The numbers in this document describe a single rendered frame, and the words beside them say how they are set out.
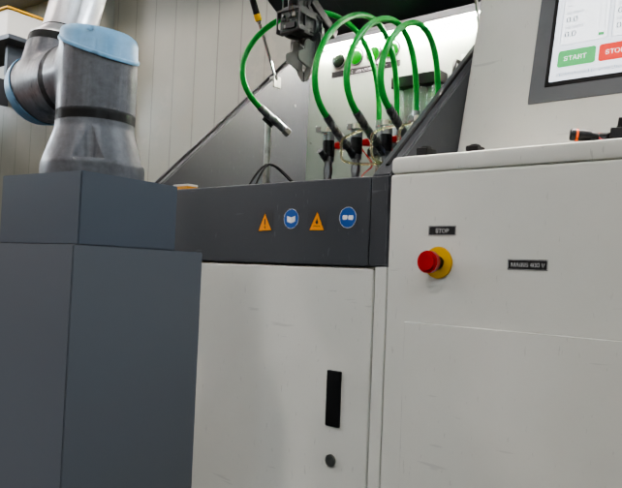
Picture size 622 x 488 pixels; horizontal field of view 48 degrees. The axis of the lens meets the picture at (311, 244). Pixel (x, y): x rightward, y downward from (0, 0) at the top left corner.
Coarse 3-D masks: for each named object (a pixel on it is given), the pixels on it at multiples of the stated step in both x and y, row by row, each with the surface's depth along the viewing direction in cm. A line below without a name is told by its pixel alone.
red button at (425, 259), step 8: (432, 248) 114; (440, 248) 113; (424, 256) 110; (432, 256) 110; (440, 256) 113; (448, 256) 112; (424, 264) 110; (432, 264) 109; (440, 264) 112; (448, 264) 112; (424, 272) 111; (432, 272) 111; (440, 272) 113; (448, 272) 112
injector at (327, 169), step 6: (330, 132) 162; (324, 138) 162; (330, 138) 162; (324, 144) 162; (330, 144) 162; (318, 150) 161; (324, 150) 162; (330, 150) 162; (324, 156) 161; (330, 156) 162; (324, 162) 163; (330, 162) 162; (324, 168) 163; (330, 168) 162; (324, 174) 163; (330, 174) 162
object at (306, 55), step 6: (306, 42) 156; (312, 42) 158; (306, 48) 157; (312, 48) 158; (300, 54) 155; (306, 54) 157; (312, 54) 158; (300, 60) 155; (306, 60) 157; (312, 60) 158; (306, 66) 157; (306, 72) 159; (306, 78) 159
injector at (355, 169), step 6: (360, 132) 157; (354, 138) 157; (360, 138) 157; (354, 144) 157; (360, 144) 157; (348, 150) 155; (354, 150) 156; (360, 150) 157; (354, 156) 156; (360, 156) 157; (354, 168) 157; (354, 174) 157
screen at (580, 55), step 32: (544, 0) 135; (576, 0) 131; (608, 0) 127; (544, 32) 133; (576, 32) 129; (608, 32) 125; (544, 64) 131; (576, 64) 127; (608, 64) 123; (544, 96) 129; (576, 96) 125
